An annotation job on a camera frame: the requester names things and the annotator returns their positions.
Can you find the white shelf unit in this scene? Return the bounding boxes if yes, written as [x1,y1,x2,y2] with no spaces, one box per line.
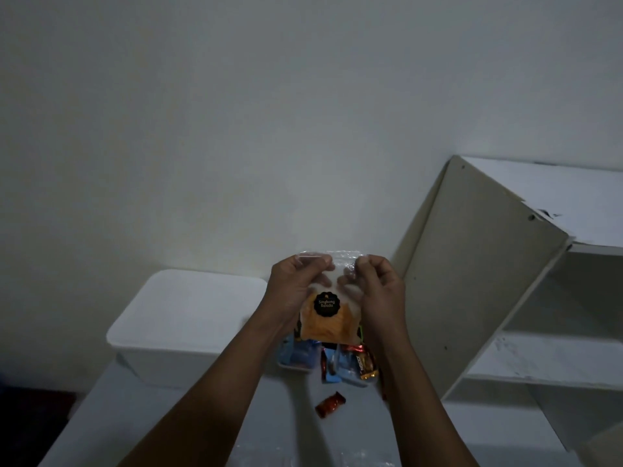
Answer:
[391,154,623,454]

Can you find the person's right forearm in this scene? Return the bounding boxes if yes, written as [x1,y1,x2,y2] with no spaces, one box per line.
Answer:
[377,340,482,467]

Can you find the person's left hand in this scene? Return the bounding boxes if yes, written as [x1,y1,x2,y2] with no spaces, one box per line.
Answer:
[259,253,336,337]

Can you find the person's left forearm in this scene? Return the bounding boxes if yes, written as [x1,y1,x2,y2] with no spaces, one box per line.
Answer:
[116,320,289,467]

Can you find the pile of candies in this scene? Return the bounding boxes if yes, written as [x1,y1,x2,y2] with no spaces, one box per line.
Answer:
[276,329,382,389]

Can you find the clear bag of orange snacks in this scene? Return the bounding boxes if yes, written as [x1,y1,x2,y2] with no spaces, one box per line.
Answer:
[294,248,367,347]

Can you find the person's right hand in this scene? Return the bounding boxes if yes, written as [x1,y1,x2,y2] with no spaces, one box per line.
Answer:
[336,253,408,352]

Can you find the red candy wrapper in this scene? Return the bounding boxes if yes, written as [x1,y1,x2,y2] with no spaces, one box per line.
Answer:
[313,390,347,420]

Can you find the dark red bed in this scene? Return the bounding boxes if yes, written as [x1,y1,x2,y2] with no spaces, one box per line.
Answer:
[0,383,80,467]

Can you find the white plastic storage bin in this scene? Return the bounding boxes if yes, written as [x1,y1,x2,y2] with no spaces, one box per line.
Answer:
[105,269,269,390]

